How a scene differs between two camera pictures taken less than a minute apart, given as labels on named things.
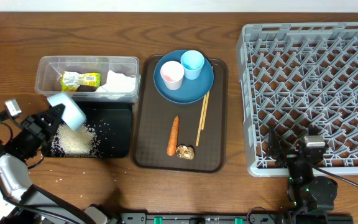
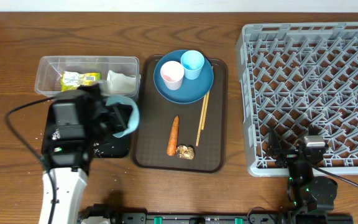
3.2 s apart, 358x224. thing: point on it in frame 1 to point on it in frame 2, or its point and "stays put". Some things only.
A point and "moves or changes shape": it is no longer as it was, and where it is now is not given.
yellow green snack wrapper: (71, 80) stays put
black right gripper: (289, 156) stays put
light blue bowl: (73, 116) moves or changes shape
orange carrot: (173, 142) stays put
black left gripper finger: (53, 116) to (119, 116)
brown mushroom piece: (184, 152) stays put
